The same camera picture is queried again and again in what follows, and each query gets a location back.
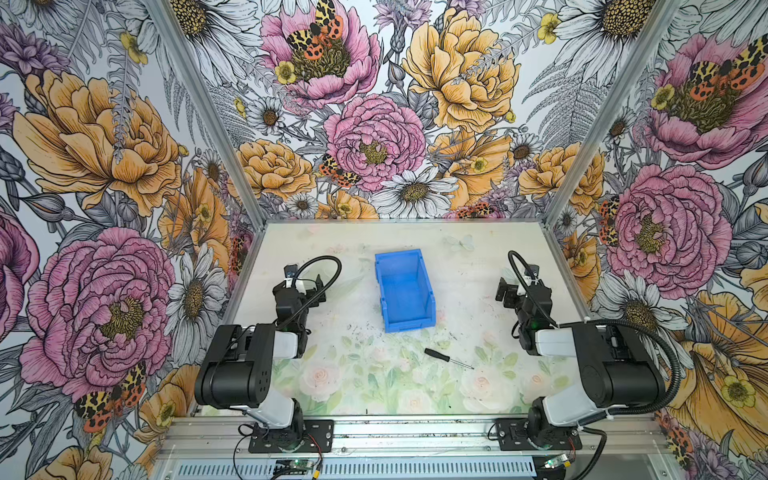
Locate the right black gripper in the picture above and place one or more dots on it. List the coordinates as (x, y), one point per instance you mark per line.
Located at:
(516, 294)

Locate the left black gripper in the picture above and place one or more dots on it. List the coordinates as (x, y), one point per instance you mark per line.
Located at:
(291, 283)

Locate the black handled screwdriver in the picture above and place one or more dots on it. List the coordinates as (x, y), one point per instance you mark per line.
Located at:
(446, 358)

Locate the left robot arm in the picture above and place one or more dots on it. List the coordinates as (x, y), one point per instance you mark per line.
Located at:
(236, 371)

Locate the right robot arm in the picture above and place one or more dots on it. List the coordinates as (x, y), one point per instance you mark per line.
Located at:
(615, 374)

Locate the blue plastic storage bin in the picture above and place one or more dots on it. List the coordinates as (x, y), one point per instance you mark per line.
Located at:
(407, 299)

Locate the green circuit board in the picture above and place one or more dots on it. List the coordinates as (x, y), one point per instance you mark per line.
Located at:
(297, 467)

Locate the right aluminium corner post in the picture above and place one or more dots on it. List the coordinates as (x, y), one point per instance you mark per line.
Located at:
(650, 37)

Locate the aluminium corner post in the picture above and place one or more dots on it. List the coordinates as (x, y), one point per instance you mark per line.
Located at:
(650, 37)
(170, 32)

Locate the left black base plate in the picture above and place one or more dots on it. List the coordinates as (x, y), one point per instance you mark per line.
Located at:
(309, 436)

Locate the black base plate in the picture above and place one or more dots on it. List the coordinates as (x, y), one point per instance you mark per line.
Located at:
(309, 436)
(518, 434)

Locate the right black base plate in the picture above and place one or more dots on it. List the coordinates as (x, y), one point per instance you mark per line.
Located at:
(518, 434)

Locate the aluminium front rail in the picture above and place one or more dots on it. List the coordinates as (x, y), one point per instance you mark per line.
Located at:
(417, 447)

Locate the left aluminium corner post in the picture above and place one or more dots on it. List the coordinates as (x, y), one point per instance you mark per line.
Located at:
(170, 32)

